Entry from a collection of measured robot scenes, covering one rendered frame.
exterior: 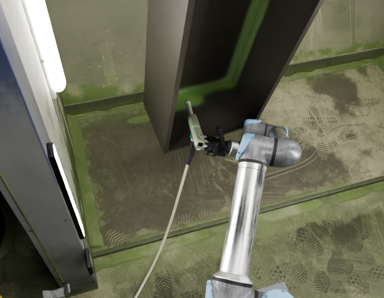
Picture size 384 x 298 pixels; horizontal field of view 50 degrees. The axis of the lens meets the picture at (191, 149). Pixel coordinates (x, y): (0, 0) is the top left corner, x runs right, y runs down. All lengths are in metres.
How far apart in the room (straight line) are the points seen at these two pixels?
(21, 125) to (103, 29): 1.84
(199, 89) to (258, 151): 1.07
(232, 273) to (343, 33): 2.57
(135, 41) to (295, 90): 1.33
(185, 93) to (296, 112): 1.05
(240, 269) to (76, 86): 1.93
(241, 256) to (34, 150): 0.81
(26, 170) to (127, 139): 1.62
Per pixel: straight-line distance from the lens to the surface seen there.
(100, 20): 3.00
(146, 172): 2.79
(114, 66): 3.04
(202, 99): 2.57
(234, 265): 1.57
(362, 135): 3.33
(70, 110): 3.10
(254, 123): 2.21
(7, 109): 1.21
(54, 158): 1.40
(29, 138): 1.30
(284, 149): 1.65
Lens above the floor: 2.38
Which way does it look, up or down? 53 degrees down
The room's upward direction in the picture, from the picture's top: 5 degrees clockwise
